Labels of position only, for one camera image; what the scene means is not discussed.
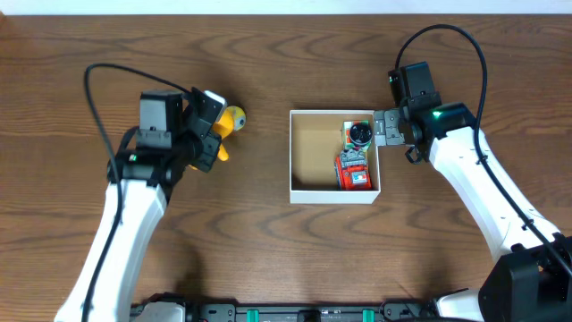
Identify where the orange dinosaur toy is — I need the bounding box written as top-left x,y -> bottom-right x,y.
188,106 -> 235,170

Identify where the black round lid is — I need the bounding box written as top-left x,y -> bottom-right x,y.
349,123 -> 373,147

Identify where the colourful puzzle cube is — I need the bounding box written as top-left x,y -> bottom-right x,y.
341,120 -> 374,150

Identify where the red grey toy truck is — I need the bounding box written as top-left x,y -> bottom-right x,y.
334,149 -> 372,191

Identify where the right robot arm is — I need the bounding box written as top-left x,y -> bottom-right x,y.
374,103 -> 571,322

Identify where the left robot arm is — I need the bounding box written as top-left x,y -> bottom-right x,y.
55,89 -> 227,321

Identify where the yellow grey ball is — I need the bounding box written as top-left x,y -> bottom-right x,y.
231,106 -> 247,131

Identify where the white cardboard box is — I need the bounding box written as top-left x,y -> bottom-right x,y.
290,110 -> 382,204

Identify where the black right cable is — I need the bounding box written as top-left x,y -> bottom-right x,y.
393,23 -> 572,278

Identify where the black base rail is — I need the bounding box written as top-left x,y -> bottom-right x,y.
129,292 -> 444,322

